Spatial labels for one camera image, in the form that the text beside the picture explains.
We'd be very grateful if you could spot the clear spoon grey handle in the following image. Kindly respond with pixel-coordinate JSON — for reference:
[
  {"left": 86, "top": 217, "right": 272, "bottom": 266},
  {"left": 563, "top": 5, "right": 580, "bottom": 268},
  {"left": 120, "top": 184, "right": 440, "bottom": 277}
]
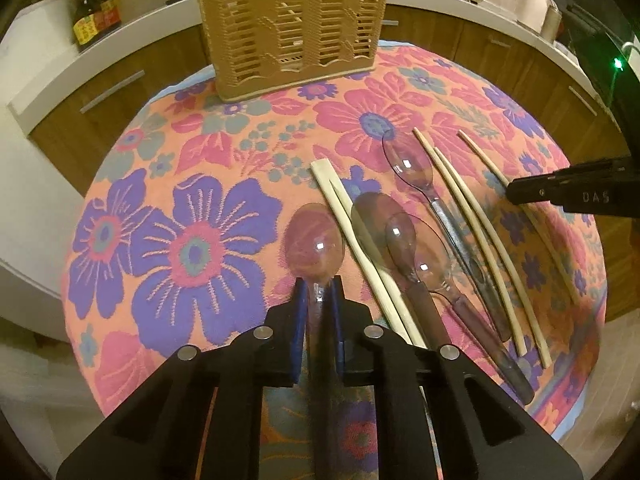
[{"left": 382, "top": 129, "right": 512, "bottom": 342}]

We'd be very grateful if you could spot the wooden chopstick pair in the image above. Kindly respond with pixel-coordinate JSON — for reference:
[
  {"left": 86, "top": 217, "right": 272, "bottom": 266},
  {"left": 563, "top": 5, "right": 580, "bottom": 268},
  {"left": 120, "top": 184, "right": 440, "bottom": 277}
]
[{"left": 310, "top": 158, "right": 427, "bottom": 349}]

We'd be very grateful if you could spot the clear spoon brown handle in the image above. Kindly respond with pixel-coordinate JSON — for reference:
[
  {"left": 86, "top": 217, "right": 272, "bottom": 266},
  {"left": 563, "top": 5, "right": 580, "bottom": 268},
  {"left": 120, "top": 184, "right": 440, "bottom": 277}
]
[
  {"left": 283, "top": 203, "right": 345, "bottom": 479},
  {"left": 352, "top": 192, "right": 451, "bottom": 350}
]

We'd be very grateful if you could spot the floral tablecloth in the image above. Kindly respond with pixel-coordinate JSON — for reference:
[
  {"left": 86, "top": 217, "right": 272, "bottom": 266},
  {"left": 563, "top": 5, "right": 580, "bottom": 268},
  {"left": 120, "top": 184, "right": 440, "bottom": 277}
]
[{"left": 63, "top": 44, "right": 606, "bottom": 479}]

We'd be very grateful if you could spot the tan plastic utensil basket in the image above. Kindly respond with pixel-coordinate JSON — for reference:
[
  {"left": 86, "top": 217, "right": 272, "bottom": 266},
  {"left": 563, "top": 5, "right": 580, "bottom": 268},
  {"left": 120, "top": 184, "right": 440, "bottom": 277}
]
[{"left": 198, "top": 0, "right": 386, "bottom": 102}]

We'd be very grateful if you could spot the dark soy sauce bottle front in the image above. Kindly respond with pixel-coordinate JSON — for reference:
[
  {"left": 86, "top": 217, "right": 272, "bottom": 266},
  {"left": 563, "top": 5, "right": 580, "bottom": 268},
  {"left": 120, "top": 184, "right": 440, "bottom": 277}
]
[{"left": 73, "top": 0, "right": 100, "bottom": 50}]

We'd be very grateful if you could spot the dark sauce bottle red label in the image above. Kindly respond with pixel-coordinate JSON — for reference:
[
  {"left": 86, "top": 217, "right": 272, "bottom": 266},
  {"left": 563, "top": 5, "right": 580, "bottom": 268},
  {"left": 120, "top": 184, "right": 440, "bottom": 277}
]
[{"left": 86, "top": 0, "right": 123, "bottom": 36}]

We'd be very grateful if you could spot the clear spoon dark handle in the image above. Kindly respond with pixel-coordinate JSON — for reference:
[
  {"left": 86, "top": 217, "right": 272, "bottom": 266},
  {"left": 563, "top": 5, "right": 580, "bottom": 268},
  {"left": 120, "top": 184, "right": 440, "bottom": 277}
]
[{"left": 385, "top": 212, "right": 535, "bottom": 405}]

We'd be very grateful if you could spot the wooden cabinet door with handle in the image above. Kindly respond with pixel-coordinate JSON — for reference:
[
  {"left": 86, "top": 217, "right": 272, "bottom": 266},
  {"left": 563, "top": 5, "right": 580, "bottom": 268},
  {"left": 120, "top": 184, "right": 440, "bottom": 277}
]
[{"left": 29, "top": 26, "right": 208, "bottom": 195}]

